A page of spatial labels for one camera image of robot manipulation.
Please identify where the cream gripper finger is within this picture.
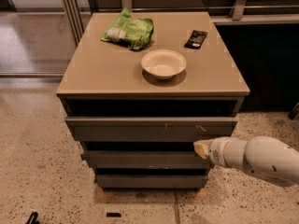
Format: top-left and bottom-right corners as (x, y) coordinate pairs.
(193, 139), (212, 160)

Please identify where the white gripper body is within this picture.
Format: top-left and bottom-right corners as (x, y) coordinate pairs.
(208, 137), (231, 168)

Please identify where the grey drawer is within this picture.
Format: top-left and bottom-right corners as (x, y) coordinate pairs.
(96, 175), (207, 189)
(65, 117), (238, 142)
(83, 151), (214, 169)

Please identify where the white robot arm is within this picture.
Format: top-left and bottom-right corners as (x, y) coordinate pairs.
(193, 136), (299, 187)

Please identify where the grey drawer cabinet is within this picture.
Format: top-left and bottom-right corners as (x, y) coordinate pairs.
(57, 12), (249, 180)

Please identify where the grey bottom drawer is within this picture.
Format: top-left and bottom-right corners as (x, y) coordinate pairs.
(96, 175), (207, 189)

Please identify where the grey top drawer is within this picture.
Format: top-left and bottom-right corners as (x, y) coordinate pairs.
(65, 117), (238, 142)

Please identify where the dark object right edge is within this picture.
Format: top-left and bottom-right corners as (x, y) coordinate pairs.
(288, 103), (299, 119)

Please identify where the white paper bowl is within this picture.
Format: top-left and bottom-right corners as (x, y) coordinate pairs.
(141, 49), (187, 79)

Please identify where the black snack bar wrapper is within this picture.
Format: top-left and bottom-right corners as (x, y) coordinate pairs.
(184, 30), (207, 49)

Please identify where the green chip bag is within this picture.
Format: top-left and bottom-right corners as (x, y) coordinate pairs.
(101, 8), (154, 50)

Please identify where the black object floor left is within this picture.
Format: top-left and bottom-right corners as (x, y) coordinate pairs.
(26, 212), (40, 224)

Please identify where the metal frame rail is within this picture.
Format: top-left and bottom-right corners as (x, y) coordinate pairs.
(62, 0), (299, 41)

